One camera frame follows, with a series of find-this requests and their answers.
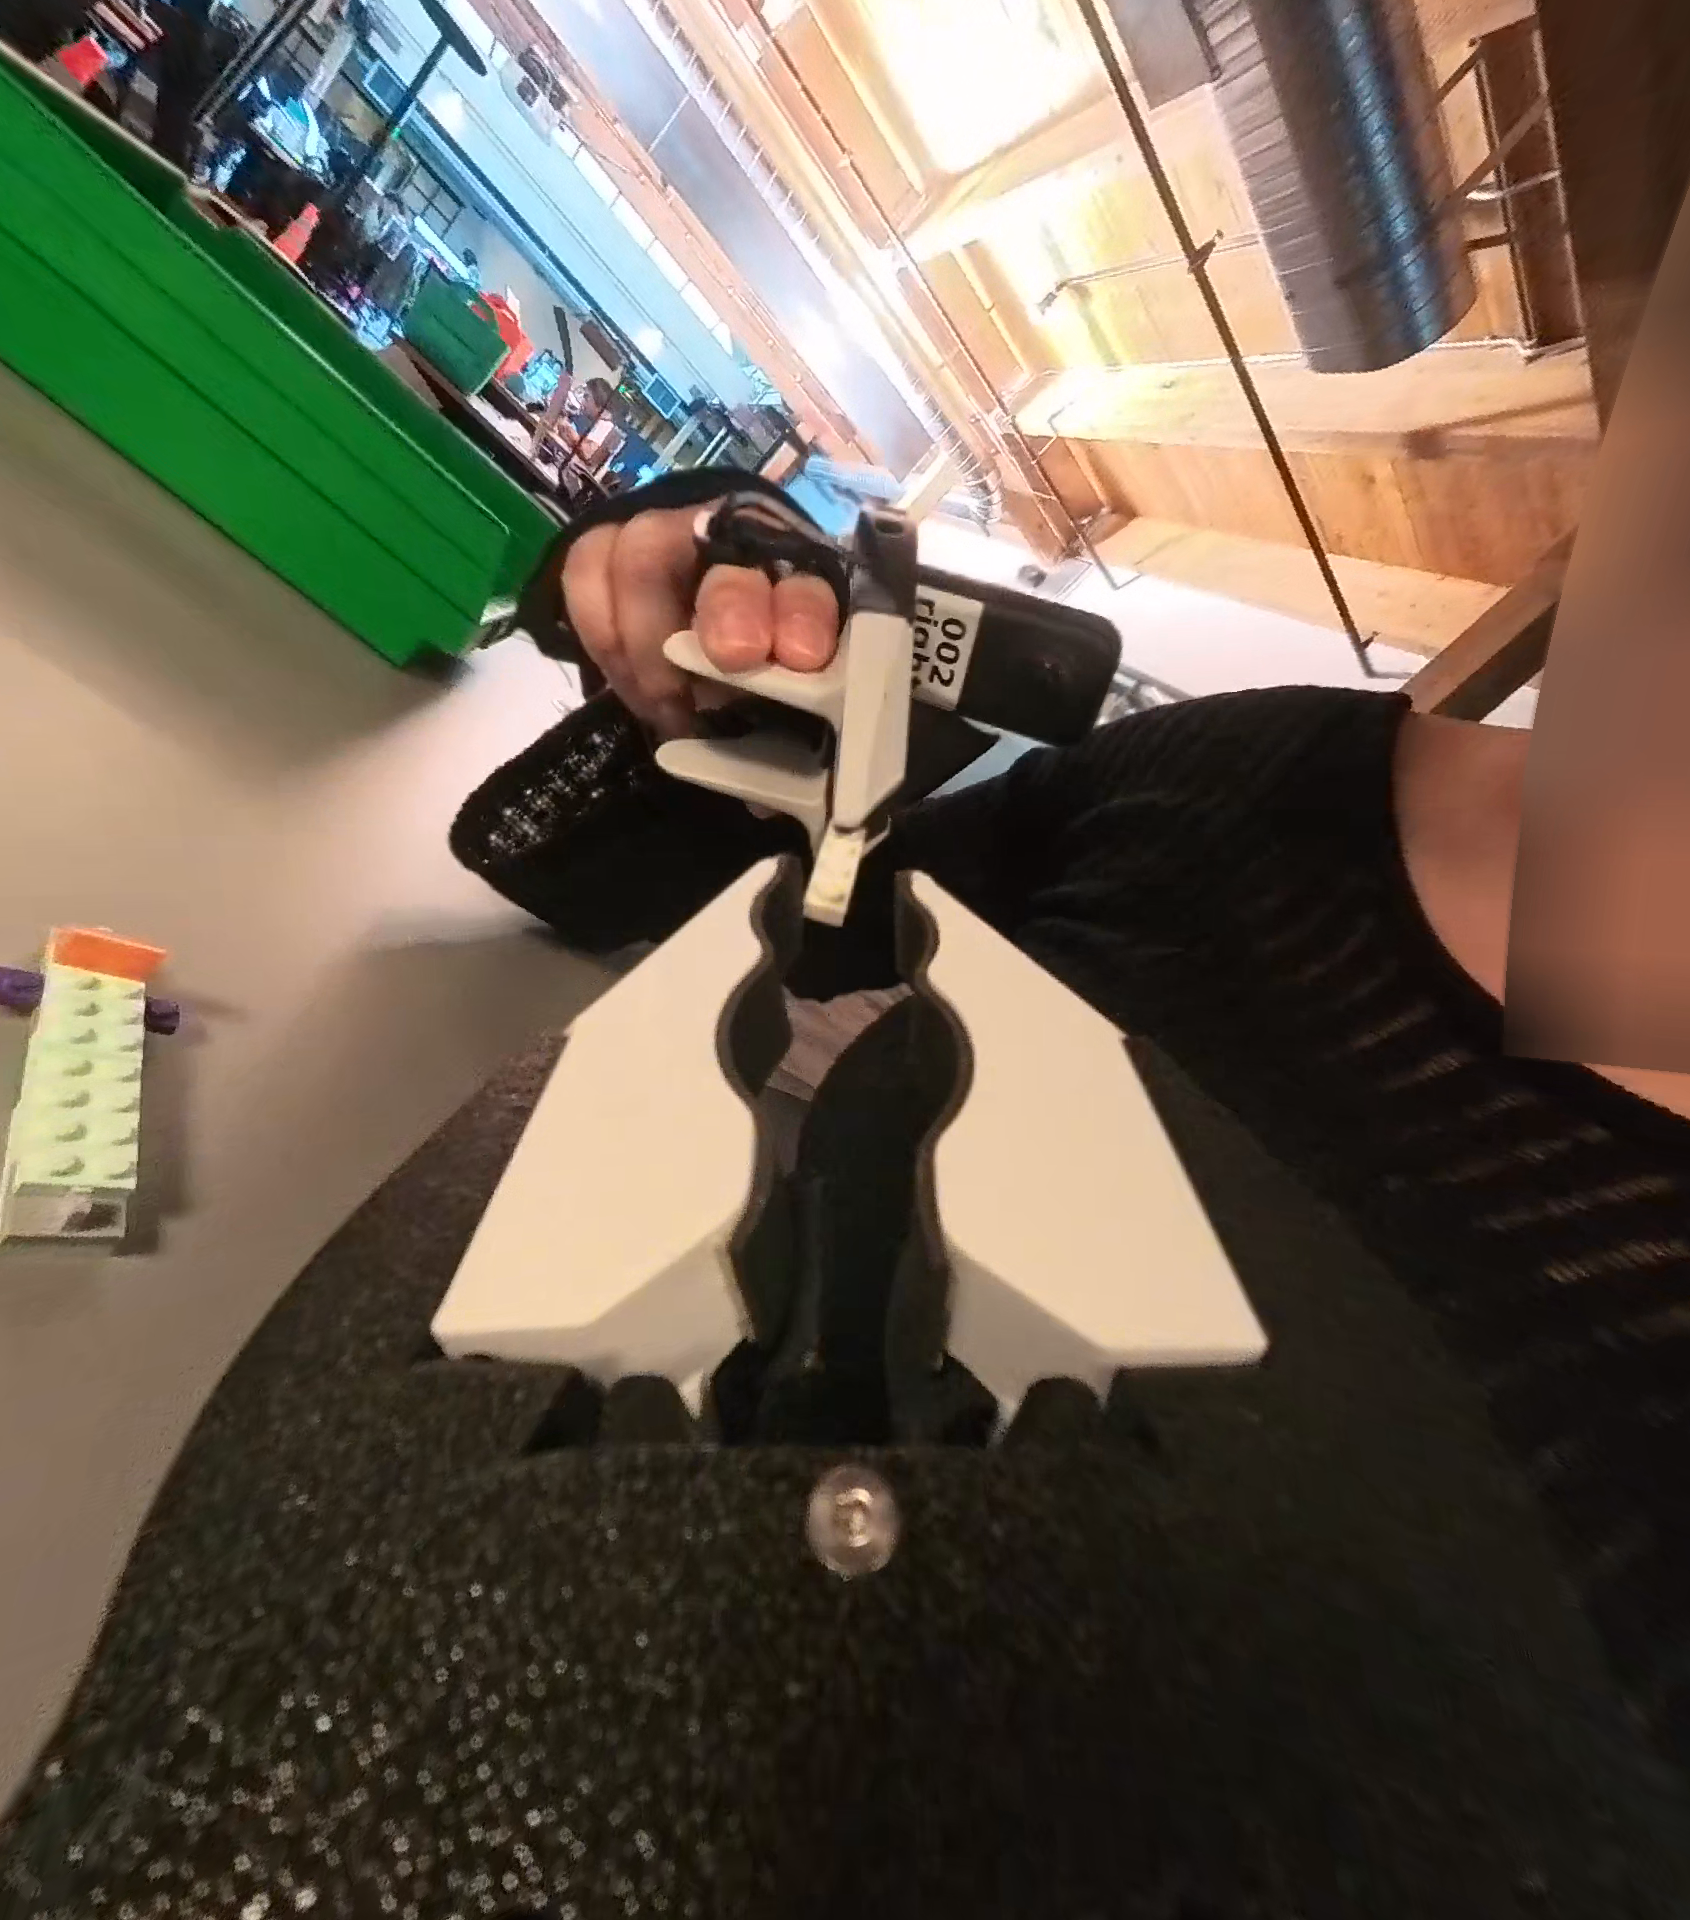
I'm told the large green plastic crate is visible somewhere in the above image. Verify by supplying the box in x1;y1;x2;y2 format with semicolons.
0;0;566;670

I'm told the black ribbed air duct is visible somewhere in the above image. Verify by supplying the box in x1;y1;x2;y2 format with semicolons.
1182;0;1481;379

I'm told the person's black knit top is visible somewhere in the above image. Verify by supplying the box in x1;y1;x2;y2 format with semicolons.
785;686;1690;1920

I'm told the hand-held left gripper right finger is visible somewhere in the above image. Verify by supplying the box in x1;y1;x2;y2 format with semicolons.
904;870;1268;1428

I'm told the small green storage bin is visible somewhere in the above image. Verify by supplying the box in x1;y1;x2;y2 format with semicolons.
407;283;513;387

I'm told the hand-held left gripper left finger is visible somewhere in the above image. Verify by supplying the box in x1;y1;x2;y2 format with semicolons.
432;855;806;1420

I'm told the pale green lego assembly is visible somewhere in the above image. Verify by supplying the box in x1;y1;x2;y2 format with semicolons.
0;924;183;1258

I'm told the person's right hand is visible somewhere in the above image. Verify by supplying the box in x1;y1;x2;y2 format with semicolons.
560;511;836;726

